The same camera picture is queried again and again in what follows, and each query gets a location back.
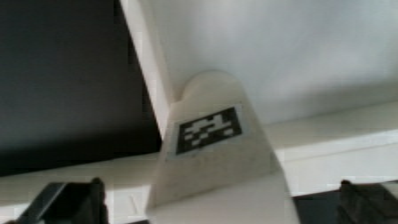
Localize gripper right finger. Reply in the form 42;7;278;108
337;180;398;224

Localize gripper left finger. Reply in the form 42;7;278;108
15;178;108;224

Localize white L-shaped obstacle fence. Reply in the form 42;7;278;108
0;139;398;224

